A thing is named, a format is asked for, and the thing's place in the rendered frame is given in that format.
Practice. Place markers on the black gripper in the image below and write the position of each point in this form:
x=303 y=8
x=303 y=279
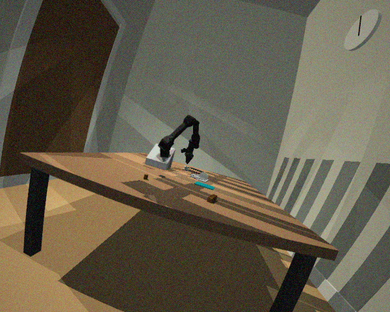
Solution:
x=189 y=155

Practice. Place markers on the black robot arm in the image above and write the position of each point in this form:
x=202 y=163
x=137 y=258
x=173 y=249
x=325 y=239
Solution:
x=167 y=141

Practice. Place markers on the teal rectangular block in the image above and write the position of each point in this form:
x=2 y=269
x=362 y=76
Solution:
x=204 y=185

